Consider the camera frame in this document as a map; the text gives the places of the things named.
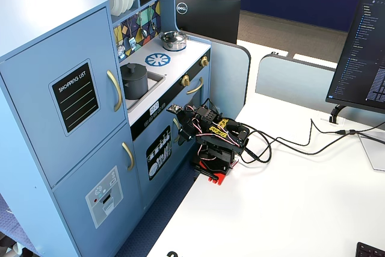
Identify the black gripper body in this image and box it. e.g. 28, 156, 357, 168
179, 107, 202, 135

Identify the dark gray pot lid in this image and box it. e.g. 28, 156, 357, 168
120, 63, 149, 82

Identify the blue oven door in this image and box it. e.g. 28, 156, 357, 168
180, 67, 211, 155

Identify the gray toy sink basin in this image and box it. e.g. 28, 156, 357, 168
125, 72, 167, 111

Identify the red table clamp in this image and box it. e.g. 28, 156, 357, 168
193, 157, 238, 187

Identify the blue dishwasher door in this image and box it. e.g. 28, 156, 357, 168
132, 109, 185, 208

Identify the light blue desk divider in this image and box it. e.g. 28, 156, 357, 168
254, 54, 385, 130
185, 31, 251, 119

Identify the dark gray pot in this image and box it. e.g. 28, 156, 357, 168
120, 72, 149, 101

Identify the shiny steel pot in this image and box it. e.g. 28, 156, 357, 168
161, 37, 188, 52

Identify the silver toy pot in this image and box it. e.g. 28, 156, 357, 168
158, 30, 186, 45

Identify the steel slotted spatula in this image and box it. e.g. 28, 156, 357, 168
128, 17, 137, 51

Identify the steel spoon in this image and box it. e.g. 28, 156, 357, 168
138, 11, 149, 39

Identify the steel round skimmer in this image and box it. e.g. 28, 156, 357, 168
115, 25, 126, 60

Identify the steel ladle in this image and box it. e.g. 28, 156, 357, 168
149, 5, 158, 33

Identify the black Dell monitor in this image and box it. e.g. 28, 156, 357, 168
174, 0, 242, 45

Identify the blue freezer door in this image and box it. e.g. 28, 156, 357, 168
52, 123, 145, 257

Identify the black shopping list chalkboard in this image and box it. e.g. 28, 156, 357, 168
48, 58, 100, 137

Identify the blue fridge door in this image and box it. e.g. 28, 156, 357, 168
0, 6, 127, 188

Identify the blue wooden toy kitchen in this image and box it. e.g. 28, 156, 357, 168
0, 0, 212, 257

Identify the monitor with lit screen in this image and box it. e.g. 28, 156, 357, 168
325, 0, 385, 115

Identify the black keyboard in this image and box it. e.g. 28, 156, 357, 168
356, 241, 385, 257

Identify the gold dishwasher door handle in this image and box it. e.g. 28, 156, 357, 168
173, 117, 182, 144

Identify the gold freezer door handle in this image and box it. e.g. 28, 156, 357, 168
122, 141, 135, 172

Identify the gold fridge door handle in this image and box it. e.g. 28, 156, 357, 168
106, 69, 123, 113

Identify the black looped cable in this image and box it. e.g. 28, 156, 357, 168
239, 130, 385, 165

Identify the black cable with inline connector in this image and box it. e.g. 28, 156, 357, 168
240, 118, 385, 147

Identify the gray monitor base plate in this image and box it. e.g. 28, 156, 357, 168
357, 130, 385, 172

